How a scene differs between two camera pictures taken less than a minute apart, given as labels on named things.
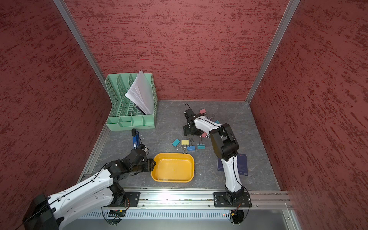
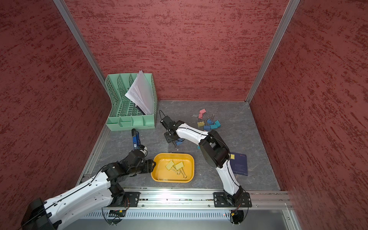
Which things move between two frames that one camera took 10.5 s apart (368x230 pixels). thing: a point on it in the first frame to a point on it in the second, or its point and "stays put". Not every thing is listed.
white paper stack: x=141 y=93 stays put
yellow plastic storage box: x=173 y=167 stays put
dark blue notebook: x=242 y=163 stays put
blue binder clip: x=192 y=148 to x=179 y=142
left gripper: x=148 y=165 stays put
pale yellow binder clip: x=185 y=142 to x=179 y=166
